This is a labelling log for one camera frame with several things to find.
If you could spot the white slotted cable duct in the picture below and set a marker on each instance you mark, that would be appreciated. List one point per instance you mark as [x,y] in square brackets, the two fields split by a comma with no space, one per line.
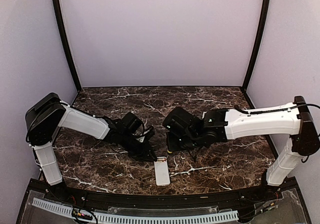
[106,218]

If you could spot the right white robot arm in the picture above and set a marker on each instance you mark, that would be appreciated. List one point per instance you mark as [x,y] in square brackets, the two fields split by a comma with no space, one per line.
[187,131]

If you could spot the right black frame post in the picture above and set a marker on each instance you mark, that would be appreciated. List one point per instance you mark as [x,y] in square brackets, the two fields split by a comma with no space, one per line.
[257,44]

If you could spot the large white remote control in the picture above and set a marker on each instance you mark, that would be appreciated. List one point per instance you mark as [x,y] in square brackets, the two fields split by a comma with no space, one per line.
[161,170]

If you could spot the left black frame post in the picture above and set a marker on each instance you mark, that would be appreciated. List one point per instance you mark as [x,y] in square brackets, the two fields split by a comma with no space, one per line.
[65,44]

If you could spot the black front rail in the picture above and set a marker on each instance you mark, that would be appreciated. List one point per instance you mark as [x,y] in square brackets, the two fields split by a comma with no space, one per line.
[228,199]

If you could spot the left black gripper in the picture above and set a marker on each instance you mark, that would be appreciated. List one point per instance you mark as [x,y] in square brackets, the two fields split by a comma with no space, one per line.
[143,154]

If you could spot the black frame post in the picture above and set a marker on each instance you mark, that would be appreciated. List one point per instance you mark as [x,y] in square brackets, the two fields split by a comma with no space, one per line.
[65,44]
[257,44]

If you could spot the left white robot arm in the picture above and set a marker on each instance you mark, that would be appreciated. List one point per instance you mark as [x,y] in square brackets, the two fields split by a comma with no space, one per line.
[50,114]

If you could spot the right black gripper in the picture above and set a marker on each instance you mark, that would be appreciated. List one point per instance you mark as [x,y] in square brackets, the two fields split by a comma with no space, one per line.
[171,145]

